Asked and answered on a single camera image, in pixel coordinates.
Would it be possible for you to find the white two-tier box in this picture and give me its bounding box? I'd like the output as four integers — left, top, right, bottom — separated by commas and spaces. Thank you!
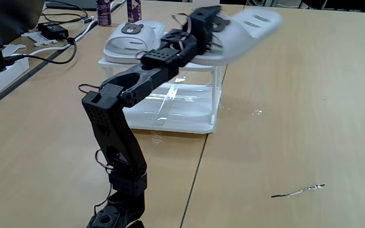
98, 56, 227, 134

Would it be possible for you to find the white bear slipper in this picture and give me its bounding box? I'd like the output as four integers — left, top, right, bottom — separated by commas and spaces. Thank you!
103, 20, 167, 64
191, 8, 283, 67

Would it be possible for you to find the thin metal wire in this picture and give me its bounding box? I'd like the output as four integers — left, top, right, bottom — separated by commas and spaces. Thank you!
271, 183, 326, 199

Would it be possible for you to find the black laptop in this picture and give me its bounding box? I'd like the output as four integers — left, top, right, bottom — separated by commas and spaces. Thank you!
0, 0, 46, 47

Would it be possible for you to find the black power adapter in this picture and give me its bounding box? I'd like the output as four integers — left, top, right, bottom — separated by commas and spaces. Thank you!
37, 21, 69, 41

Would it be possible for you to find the black looped cable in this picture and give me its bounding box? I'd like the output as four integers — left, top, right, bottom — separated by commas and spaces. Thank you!
41, 0, 89, 25

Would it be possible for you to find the white cable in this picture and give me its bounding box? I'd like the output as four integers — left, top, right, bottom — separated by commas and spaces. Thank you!
27, 19, 98, 56

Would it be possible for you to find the purple drink can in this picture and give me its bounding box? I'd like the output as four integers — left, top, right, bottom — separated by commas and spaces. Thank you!
96, 0, 112, 27
126, 0, 143, 23

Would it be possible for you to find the black power cable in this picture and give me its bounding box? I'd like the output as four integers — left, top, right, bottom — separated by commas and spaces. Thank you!
3, 37, 78, 65

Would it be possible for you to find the white flat printed part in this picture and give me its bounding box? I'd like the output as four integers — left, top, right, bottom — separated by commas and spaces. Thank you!
20, 30, 58, 48

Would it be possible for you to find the dark chair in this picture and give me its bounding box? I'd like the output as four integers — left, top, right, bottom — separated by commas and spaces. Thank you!
299, 0, 365, 12

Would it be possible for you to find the white card stand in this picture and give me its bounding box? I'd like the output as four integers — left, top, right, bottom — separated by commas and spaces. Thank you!
191, 0, 221, 8

